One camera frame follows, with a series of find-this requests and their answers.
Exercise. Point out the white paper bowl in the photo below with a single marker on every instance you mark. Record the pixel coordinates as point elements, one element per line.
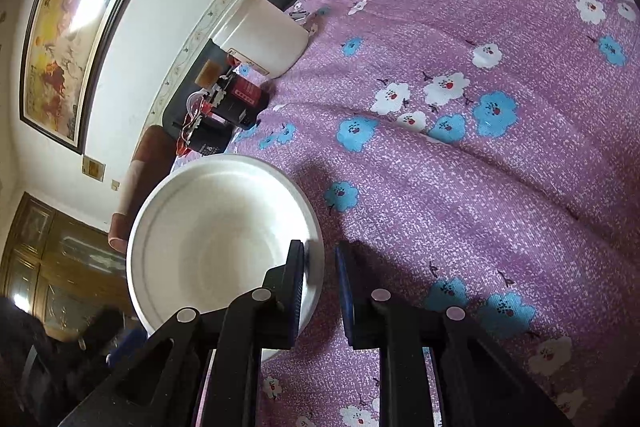
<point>210,237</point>

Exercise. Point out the white plastic jar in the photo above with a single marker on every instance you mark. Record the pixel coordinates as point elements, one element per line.
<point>260,37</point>

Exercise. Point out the brown upholstered chair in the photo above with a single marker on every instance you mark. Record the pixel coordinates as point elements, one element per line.
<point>145,167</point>

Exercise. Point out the black and red device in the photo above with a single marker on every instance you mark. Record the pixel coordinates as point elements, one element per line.
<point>245,97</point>

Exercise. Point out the purple floral tablecloth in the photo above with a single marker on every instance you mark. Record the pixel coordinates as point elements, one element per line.
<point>450,207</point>

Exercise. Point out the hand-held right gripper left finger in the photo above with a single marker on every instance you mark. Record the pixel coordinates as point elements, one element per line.
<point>297,277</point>

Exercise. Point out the wall switch plate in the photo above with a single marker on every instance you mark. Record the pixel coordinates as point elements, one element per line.
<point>115,186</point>

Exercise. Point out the dark cloth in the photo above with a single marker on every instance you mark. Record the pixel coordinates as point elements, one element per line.
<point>40,367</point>

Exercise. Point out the carved wooden wardrobe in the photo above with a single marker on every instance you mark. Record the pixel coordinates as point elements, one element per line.
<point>50,257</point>

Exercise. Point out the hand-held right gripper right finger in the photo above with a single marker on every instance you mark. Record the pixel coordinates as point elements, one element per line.
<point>345,287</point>

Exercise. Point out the dark framed wall painting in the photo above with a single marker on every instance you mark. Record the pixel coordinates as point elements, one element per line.
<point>75,32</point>

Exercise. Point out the black electronic device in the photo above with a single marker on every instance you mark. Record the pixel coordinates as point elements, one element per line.
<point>210,139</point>

